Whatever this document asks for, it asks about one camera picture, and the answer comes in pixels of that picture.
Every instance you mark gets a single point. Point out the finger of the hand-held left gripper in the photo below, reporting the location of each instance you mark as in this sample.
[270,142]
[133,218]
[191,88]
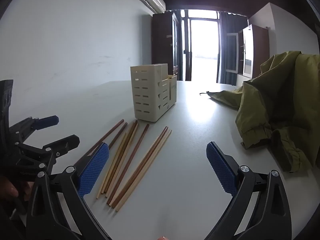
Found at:
[46,122]
[63,142]

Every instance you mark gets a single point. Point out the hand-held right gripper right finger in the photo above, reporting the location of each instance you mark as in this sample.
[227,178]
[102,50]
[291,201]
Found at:
[221,170]

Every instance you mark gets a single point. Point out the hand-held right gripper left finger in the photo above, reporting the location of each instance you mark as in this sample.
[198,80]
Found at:
[96,167]

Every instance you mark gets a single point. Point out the group of wooden chopsticks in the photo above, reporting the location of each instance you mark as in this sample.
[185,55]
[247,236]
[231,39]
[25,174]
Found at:
[130,155]

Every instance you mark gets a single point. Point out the cream plastic utensil holder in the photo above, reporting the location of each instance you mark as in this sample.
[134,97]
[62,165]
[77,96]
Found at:
[147,97]

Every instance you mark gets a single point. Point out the person's left hand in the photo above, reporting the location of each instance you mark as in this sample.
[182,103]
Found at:
[8,189]

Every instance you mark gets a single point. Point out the olive green jacket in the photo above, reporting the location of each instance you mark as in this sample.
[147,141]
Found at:
[275,105]

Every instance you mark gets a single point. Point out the white framed window panel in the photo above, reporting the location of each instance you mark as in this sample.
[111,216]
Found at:
[232,52]

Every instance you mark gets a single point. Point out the glass balcony door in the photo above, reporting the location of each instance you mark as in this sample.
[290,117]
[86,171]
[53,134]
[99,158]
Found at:
[202,50]

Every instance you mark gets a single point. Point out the wooden cabinet with glass doors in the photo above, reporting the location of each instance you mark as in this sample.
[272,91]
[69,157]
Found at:
[261,52]

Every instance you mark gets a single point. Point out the dark wooden cabinet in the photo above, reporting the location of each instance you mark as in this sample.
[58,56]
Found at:
[162,45]

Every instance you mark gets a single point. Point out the dark grey curtain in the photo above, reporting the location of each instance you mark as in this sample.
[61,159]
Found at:
[232,22]

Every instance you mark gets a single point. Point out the white wall air conditioner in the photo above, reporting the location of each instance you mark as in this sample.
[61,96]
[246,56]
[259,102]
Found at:
[156,0]

